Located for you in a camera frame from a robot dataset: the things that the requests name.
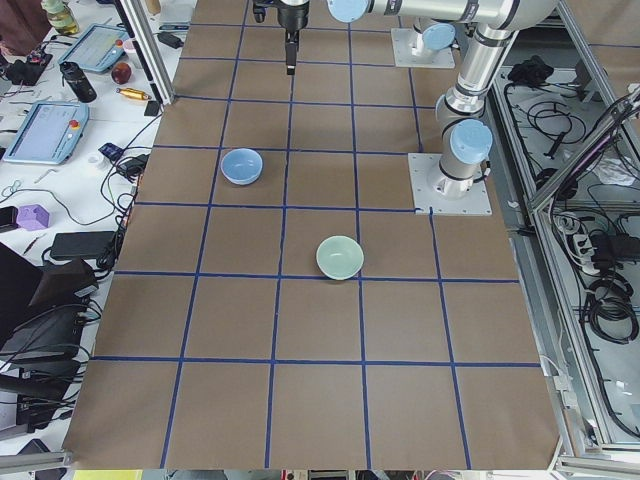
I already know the far blue teach pendant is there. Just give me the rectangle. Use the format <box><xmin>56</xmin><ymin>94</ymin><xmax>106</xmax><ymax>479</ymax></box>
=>
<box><xmin>58</xmin><ymin>23</ymin><xmax>129</xmax><ymax>73</ymax></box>

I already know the purple plastic block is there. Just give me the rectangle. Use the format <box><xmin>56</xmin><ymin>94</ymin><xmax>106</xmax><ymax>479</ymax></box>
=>
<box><xmin>16</xmin><ymin>204</ymin><xmax>50</xmax><ymax>231</ymax></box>

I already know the red apple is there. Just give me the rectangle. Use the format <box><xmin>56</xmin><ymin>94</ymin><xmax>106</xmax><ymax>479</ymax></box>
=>
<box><xmin>111</xmin><ymin>62</ymin><xmax>132</xmax><ymax>85</ymax></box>

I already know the black smartphone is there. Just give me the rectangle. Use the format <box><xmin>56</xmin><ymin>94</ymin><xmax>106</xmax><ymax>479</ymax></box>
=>
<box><xmin>144</xmin><ymin>100</ymin><xmax>160</xmax><ymax>117</ymax></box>

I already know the blue ceramic bowl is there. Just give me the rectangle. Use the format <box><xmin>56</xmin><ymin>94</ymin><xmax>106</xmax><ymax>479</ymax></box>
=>
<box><xmin>221</xmin><ymin>148</ymin><xmax>263</xmax><ymax>186</ymax></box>

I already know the black water bottle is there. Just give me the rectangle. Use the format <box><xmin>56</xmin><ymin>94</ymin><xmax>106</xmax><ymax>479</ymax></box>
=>
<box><xmin>60</xmin><ymin>61</ymin><xmax>97</xmax><ymax>103</ymax></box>

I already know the green ceramic bowl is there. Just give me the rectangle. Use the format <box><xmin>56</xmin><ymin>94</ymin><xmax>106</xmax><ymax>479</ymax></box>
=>
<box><xmin>316</xmin><ymin>235</ymin><xmax>364</xmax><ymax>281</ymax></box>

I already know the blue teach pendant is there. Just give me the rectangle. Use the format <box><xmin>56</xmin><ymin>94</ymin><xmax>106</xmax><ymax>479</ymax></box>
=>
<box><xmin>2</xmin><ymin>101</ymin><xmax>90</xmax><ymax>165</ymax></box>
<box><xmin>58</xmin><ymin>23</ymin><xmax>129</xmax><ymax>73</ymax></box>

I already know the black power adapter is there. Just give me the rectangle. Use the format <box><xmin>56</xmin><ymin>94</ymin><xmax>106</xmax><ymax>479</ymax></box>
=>
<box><xmin>49</xmin><ymin>231</ymin><xmax>115</xmax><ymax>261</ymax></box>

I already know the aluminium frame post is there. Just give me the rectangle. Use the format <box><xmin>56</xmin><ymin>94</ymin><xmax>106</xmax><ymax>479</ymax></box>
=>
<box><xmin>114</xmin><ymin>0</ymin><xmax>175</xmax><ymax>105</ymax></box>

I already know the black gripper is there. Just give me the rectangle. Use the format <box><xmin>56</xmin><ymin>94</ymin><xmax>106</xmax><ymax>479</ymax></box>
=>
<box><xmin>252</xmin><ymin>0</ymin><xmax>309</xmax><ymax>76</ymax></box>

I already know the pink white cup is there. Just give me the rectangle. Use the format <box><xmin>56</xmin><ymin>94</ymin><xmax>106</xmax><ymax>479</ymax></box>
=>
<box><xmin>122</xmin><ymin>39</ymin><xmax>137</xmax><ymax>56</ymax></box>

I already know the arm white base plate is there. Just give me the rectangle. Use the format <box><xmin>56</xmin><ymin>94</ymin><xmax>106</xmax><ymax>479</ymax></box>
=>
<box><xmin>408</xmin><ymin>153</ymin><xmax>492</xmax><ymax>216</ymax></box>
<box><xmin>391</xmin><ymin>26</ymin><xmax>455</xmax><ymax>69</ymax></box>

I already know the near blue teach pendant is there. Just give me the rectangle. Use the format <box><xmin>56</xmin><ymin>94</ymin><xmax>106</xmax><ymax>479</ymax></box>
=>
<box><xmin>2</xmin><ymin>101</ymin><xmax>90</xmax><ymax>165</ymax></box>

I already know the yellow cylindrical tool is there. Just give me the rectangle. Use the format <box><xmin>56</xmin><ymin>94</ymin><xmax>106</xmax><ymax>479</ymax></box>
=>
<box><xmin>116</xmin><ymin>88</ymin><xmax>151</xmax><ymax>101</ymax></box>

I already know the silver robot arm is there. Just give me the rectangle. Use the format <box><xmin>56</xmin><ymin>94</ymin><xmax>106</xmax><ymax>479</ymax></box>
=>
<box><xmin>412</xmin><ymin>17</ymin><xmax>456</xmax><ymax>57</ymax></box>
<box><xmin>327</xmin><ymin>0</ymin><xmax>558</xmax><ymax>200</ymax></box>

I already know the brown grid paper mat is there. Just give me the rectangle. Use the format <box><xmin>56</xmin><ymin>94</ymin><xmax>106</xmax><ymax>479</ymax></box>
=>
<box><xmin>65</xmin><ymin>1</ymin><xmax>558</xmax><ymax>470</ymax></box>

